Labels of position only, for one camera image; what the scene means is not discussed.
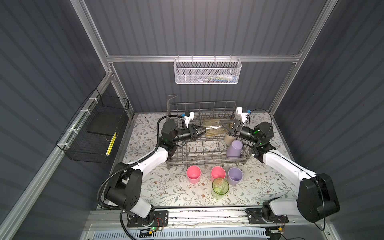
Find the white vented cover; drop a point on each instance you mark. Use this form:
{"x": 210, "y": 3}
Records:
{"x": 203, "y": 233}

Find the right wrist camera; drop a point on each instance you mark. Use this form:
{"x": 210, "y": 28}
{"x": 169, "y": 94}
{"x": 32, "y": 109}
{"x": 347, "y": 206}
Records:
{"x": 243, "y": 115}

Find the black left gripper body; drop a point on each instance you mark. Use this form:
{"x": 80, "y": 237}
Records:
{"x": 185, "y": 135}

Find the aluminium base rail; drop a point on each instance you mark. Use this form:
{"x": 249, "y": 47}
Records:
{"x": 240, "y": 215}

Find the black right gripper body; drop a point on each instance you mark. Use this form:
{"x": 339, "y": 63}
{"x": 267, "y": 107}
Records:
{"x": 246, "y": 134}

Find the pink cup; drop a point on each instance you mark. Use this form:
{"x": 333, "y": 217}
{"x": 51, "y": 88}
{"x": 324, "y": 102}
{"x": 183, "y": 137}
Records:
{"x": 217, "y": 172}
{"x": 193, "y": 174}

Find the tubes in white basket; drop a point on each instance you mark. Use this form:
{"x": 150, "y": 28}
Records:
{"x": 220, "y": 79}

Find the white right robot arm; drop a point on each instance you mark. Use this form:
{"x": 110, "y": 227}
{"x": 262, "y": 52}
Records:
{"x": 317, "y": 197}

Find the yellow transparent cup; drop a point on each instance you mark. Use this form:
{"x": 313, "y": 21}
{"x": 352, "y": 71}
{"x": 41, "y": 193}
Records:
{"x": 213, "y": 127}

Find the yellow brush in basket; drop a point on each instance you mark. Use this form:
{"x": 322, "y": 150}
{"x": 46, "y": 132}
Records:
{"x": 111, "y": 144}

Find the beige cup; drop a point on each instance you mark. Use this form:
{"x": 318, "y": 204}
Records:
{"x": 229, "y": 139}

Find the pink cup left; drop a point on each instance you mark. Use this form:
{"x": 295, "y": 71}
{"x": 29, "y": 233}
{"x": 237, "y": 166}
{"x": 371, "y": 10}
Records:
{"x": 193, "y": 174}

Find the green transparent cup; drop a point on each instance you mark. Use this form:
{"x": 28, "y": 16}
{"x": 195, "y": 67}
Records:
{"x": 220, "y": 187}

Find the pink cup right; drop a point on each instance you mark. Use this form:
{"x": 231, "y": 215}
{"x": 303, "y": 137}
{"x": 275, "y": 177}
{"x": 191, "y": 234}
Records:
{"x": 217, "y": 172}

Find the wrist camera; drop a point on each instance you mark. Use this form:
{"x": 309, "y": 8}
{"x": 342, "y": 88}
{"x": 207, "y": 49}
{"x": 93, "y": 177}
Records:
{"x": 187, "y": 117}
{"x": 243, "y": 115}

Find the black wire wall basket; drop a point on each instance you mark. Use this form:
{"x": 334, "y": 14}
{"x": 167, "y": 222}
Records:
{"x": 79, "y": 145}

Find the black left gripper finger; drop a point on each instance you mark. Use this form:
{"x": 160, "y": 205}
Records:
{"x": 199, "y": 128}
{"x": 199, "y": 132}

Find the white mesh wall basket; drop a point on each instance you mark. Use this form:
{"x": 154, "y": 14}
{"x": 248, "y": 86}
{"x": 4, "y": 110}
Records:
{"x": 188, "y": 71}

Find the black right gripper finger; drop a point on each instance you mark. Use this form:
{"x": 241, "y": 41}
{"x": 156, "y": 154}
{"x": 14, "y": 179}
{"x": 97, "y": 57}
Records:
{"x": 230, "y": 122}
{"x": 225, "y": 129}

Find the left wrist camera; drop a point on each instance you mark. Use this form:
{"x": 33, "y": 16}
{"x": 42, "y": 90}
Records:
{"x": 187, "y": 117}

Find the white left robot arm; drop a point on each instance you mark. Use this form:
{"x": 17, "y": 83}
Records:
{"x": 122, "y": 188}

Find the lilac cup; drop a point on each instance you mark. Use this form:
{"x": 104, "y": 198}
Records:
{"x": 235, "y": 176}
{"x": 234, "y": 150}

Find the black pad in basket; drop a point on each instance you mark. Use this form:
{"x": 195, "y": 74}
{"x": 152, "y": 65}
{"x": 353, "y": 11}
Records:
{"x": 104, "y": 124}

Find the grey wire dish rack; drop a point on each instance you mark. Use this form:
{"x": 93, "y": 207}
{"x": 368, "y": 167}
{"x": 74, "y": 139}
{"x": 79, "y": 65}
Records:
{"x": 205, "y": 150}

